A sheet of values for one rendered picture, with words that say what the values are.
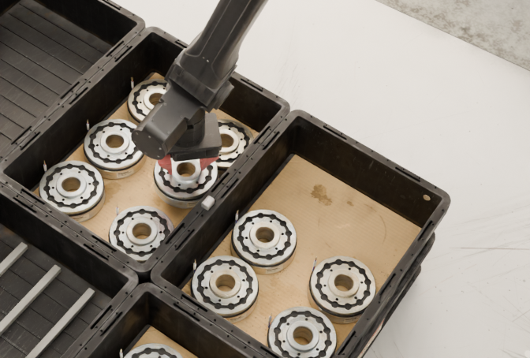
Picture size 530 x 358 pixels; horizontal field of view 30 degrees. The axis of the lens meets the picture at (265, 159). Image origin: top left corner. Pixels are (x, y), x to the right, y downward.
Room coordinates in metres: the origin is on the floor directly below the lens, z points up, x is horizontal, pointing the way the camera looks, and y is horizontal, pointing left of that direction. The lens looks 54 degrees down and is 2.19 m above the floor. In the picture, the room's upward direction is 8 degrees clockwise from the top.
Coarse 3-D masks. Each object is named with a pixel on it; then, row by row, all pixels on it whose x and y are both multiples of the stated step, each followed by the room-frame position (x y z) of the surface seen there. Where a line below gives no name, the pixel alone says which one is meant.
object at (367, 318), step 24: (288, 120) 1.00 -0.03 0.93; (312, 120) 1.01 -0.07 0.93; (264, 144) 0.95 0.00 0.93; (360, 144) 0.97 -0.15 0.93; (432, 192) 0.90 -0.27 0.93; (432, 216) 0.85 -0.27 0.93; (168, 264) 0.71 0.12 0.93; (408, 264) 0.76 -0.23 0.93; (168, 288) 0.67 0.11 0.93; (384, 288) 0.72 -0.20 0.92; (240, 336) 0.61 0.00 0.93; (360, 336) 0.64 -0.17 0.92
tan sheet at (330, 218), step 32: (288, 192) 0.93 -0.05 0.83; (320, 192) 0.94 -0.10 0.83; (352, 192) 0.95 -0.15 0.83; (320, 224) 0.88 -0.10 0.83; (352, 224) 0.88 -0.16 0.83; (384, 224) 0.89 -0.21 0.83; (320, 256) 0.81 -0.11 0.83; (352, 256) 0.82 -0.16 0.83; (384, 256) 0.83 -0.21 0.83; (224, 288) 0.73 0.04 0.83; (288, 288) 0.75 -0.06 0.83; (256, 320) 0.69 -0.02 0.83
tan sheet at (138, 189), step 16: (80, 160) 0.94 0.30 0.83; (144, 176) 0.92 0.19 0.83; (112, 192) 0.88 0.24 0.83; (128, 192) 0.89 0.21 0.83; (144, 192) 0.89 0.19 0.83; (112, 208) 0.85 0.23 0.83; (160, 208) 0.86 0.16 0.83; (176, 208) 0.87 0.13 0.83; (96, 224) 0.82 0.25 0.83; (176, 224) 0.84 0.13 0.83
